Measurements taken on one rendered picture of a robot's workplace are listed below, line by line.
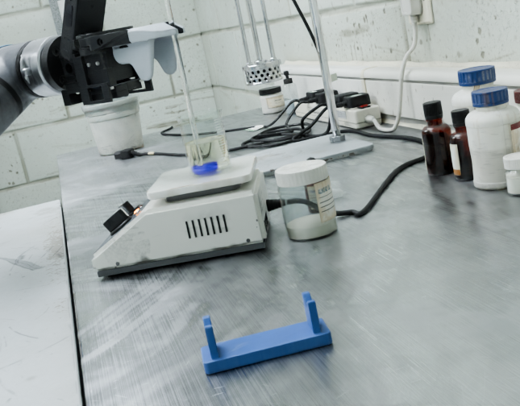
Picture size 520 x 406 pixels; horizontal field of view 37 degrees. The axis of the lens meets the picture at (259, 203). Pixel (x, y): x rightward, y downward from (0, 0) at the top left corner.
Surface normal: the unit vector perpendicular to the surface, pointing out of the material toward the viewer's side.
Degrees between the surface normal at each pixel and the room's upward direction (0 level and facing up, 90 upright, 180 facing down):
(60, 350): 0
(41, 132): 90
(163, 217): 90
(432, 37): 90
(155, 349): 0
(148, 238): 90
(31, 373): 0
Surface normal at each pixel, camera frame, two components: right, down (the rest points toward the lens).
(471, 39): -0.94, 0.25
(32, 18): 0.26, 0.17
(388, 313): -0.20, -0.95
